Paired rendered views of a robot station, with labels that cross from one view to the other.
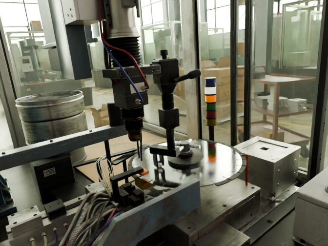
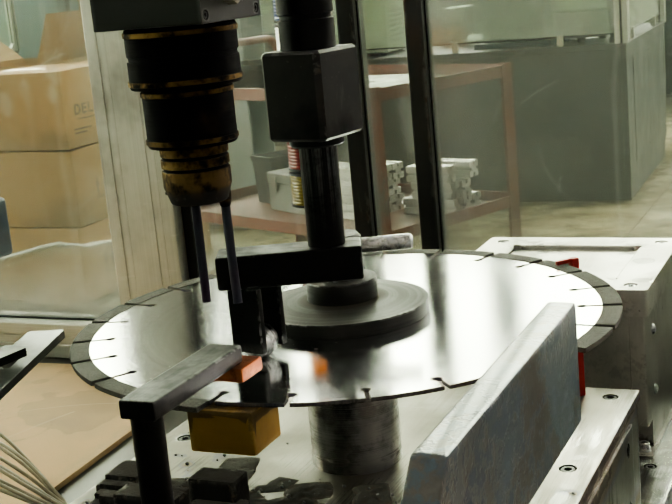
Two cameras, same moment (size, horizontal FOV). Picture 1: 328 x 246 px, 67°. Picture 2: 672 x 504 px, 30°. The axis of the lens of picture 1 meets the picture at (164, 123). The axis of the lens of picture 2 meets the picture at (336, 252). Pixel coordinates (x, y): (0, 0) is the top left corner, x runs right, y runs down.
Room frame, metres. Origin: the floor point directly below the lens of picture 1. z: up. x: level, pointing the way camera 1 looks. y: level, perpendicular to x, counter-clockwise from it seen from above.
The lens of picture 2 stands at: (0.01, 0.33, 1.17)
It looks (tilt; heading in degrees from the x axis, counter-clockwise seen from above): 13 degrees down; 331
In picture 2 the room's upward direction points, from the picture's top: 5 degrees counter-clockwise
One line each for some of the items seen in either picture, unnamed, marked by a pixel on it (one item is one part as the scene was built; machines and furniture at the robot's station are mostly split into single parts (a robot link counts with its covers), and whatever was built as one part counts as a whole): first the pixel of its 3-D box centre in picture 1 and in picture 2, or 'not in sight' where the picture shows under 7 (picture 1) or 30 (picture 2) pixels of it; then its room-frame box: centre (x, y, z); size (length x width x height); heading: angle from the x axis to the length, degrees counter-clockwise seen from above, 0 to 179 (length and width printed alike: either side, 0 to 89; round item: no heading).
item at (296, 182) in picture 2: (211, 121); (315, 186); (0.97, -0.19, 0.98); 0.05 x 0.04 x 0.03; 36
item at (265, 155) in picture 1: (263, 166); (565, 344); (0.85, -0.36, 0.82); 0.18 x 0.18 x 0.15; 36
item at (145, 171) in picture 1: (130, 183); (196, 429); (0.58, 0.10, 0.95); 0.10 x 0.03 x 0.07; 126
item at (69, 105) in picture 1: (57, 130); not in sight; (1.22, 0.54, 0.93); 0.31 x 0.31 x 0.36
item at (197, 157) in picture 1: (185, 155); (342, 295); (0.70, -0.06, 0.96); 0.11 x 0.11 x 0.03
